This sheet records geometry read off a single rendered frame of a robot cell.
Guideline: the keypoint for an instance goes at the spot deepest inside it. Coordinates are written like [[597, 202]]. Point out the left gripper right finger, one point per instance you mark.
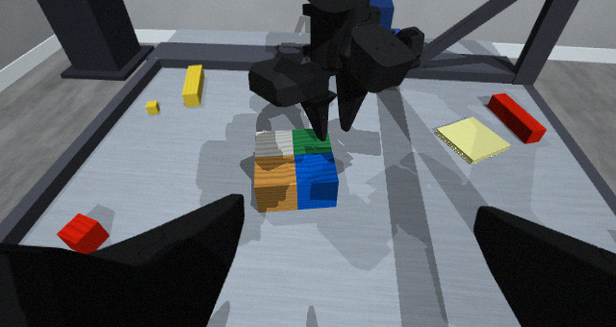
[[549, 279]]

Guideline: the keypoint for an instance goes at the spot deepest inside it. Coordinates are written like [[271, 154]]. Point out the pale yellow flat square slab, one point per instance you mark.
[[473, 141]]

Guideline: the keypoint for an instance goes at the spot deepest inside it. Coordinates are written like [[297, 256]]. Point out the yellow rectangular bar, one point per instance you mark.
[[192, 91]]

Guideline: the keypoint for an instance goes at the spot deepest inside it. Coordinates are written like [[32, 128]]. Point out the blue cube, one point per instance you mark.
[[316, 181]]

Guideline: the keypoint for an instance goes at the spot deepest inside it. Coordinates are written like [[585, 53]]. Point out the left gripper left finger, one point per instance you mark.
[[169, 276]]

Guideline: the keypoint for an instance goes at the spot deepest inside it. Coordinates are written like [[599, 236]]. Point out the red rectangular bar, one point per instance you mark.
[[521, 123]]

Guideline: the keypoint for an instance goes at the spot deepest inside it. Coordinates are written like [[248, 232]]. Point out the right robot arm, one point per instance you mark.
[[376, 57]]

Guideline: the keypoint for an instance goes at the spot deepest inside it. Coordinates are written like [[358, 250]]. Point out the orange cube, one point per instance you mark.
[[275, 184]]

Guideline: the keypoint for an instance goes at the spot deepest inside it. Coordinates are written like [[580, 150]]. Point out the green cube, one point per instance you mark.
[[305, 141]]

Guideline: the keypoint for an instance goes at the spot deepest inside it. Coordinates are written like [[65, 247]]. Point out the red cube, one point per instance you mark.
[[83, 234]]

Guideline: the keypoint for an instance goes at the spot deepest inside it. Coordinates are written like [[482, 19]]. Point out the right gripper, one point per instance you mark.
[[284, 82]]

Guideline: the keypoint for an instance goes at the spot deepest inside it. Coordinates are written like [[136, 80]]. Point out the small yellow cube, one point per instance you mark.
[[152, 107]]

